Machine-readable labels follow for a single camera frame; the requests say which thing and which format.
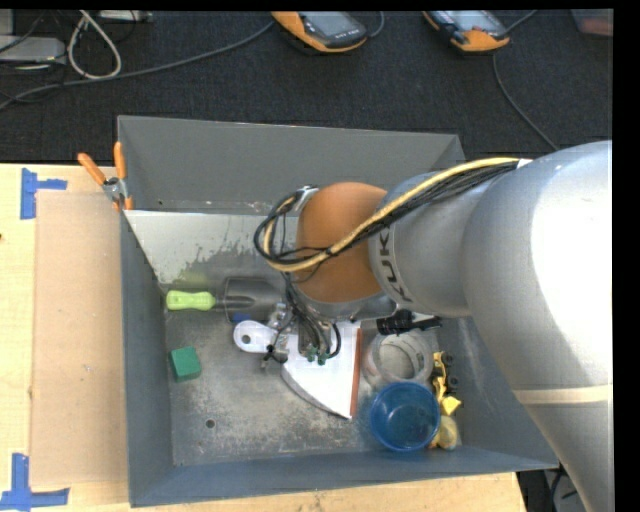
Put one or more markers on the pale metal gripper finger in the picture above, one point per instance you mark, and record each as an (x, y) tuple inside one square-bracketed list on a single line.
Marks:
[(278, 315), (278, 350)]

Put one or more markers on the white plastic piece with hole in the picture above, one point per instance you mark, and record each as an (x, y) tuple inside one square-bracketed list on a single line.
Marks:
[(252, 336)]

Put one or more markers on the white wedge with red-brown edge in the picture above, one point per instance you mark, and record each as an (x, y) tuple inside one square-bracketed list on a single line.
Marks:
[(332, 387)]

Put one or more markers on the grey metal bin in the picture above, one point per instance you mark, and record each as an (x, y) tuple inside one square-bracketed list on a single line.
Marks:
[(240, 400)]

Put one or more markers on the green block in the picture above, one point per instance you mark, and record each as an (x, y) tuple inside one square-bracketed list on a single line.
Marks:
[(185, 363)]

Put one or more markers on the clear tape roll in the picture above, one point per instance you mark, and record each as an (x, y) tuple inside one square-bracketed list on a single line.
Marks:
[(400, 357)]

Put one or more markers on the blue plastic cup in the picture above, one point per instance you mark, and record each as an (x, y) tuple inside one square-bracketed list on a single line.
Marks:
[(404, 417)]

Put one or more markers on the yellow soft toy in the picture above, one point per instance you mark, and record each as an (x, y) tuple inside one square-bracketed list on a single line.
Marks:
[(446, 434)]

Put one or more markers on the brown cardboard board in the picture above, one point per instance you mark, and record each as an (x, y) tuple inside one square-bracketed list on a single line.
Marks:
[(75, 350)]

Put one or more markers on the black cylinder on white bracket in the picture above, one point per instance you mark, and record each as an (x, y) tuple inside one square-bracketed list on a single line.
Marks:
[(400, 322)]

